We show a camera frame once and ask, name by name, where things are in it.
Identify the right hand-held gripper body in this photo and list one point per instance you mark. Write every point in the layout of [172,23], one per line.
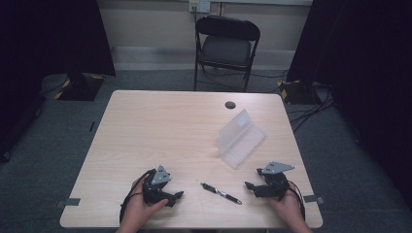
[274,181]

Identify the person's right hand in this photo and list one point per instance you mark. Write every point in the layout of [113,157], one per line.
[287,208]

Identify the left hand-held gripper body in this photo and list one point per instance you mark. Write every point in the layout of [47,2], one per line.
[154,191]

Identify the black stand base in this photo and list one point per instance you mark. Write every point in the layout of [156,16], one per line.
[299,92]
[81,88]

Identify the black curtain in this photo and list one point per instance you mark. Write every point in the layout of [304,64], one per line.
[48,48]
[366,81]

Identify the person's left hand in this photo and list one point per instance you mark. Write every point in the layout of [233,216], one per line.
[138,207]

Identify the grey tape strip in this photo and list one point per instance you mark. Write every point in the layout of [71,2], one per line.
[313,199]
[69,202]

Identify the black pen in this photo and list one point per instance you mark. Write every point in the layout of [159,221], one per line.
[221,193]

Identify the black folding chair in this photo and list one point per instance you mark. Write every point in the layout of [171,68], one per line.
[226,48]

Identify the clear plastic pencil case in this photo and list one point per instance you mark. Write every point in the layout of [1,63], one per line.
[240,139]

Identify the white wall socket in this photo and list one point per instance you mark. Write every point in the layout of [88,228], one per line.
[199,5]

